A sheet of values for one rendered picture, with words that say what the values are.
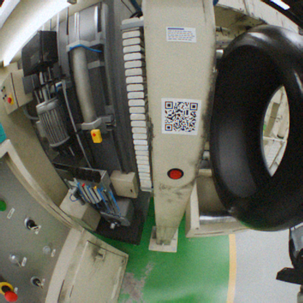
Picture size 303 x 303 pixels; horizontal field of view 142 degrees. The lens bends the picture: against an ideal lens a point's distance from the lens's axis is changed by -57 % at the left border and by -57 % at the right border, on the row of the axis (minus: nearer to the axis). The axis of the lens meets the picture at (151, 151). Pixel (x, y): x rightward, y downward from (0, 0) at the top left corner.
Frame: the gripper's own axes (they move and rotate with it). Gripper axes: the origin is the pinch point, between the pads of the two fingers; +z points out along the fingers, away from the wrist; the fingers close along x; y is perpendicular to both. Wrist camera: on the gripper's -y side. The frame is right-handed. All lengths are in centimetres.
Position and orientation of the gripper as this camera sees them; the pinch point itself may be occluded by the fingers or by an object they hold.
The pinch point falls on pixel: (291, 226)
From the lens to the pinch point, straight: 44.7
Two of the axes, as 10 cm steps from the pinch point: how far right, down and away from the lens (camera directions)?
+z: 1.6, -4.9, 8.6
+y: -0.3, -8.7, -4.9
